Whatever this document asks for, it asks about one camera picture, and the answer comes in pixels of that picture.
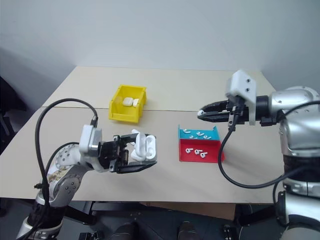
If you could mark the closed white earbud case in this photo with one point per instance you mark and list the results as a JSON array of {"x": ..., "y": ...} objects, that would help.
[
  {"x": 136, "y": 103},
  {"x": 127, "y": 101}
]

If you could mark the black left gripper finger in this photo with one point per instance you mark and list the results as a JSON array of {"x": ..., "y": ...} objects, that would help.
[
  {"x": 128, "y": 138},
  {"x": 135, "y": 167}
]

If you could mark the dark rounded shape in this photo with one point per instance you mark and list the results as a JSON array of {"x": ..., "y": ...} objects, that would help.
[
  {"x": 187, "y": 231},
  {"x": 126, "y": 232}
]

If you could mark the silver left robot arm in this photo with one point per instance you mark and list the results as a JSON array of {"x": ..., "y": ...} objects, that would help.
[{"x": 72, "y": 180}]

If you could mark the black chair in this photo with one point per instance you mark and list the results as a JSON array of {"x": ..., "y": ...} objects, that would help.
[{"x": 10, "y": 105}]

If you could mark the blue open tray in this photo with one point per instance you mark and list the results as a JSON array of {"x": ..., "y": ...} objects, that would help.
[{"x": 183, "y": 136}]

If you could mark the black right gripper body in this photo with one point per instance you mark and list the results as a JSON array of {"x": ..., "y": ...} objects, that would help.
[{"x": 238, "y": 112}]

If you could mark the white earbud case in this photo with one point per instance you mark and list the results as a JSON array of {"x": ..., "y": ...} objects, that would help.
[
  {"x": 150, "y": 148},
  {"x": 136, "y": 103},
  {"x": 127, "y": 101}
]

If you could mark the brown under-table panel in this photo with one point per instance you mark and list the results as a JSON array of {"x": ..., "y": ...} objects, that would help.
[{"x": 190, "y": 210}]

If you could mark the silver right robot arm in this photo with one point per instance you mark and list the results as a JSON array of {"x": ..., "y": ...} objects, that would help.
[{"x": 295, "y": 100}]

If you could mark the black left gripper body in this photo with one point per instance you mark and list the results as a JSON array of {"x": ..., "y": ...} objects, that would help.
[{"x": 111, "y": 152}]

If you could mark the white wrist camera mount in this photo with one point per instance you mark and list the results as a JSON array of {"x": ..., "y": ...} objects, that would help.
[
  {"x": 243, "y": 83},
  {"x": 86, "y": 140}
]

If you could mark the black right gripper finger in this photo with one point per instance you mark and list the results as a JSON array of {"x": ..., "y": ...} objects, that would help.
[
  {"x": 216, "y": 107},
  {"x": 216, "y": 117}
]

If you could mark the black table frame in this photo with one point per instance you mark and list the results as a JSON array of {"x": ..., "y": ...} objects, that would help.
[{"x": 82, "y": 212}]

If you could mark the yellow plastic bin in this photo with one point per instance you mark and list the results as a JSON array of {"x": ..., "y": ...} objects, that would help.
[{"x": 117, "y": 110}]

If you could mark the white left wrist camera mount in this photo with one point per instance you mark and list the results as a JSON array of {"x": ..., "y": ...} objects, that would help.
[{"x": 86, "y": 140}]

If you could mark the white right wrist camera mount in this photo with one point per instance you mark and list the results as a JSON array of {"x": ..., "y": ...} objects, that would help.
[{"x": 243, "y": 83}]

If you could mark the red open tray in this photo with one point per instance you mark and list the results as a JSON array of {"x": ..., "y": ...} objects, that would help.
[{"x": 212, "y": 152}]

